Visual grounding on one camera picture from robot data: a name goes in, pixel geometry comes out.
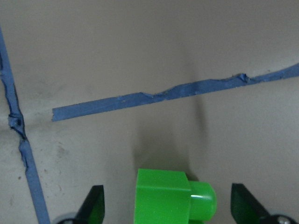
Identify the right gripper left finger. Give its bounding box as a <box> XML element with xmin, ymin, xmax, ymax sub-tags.
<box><xmin>74</xmin><ymin>185</ymin><xmax>105</xmax><ymax>224</ymax></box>

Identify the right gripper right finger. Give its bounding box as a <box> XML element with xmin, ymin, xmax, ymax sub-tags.
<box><xmin>230</xmin><ymin>183</ymin><xmax>270</xmax><ymax>224</ymax></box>

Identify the green toy block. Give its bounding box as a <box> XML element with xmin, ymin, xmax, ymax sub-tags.
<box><xmin>134</xmin><ymin>168</ymin><xmax>217</xmax><ymax>224</ymax></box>

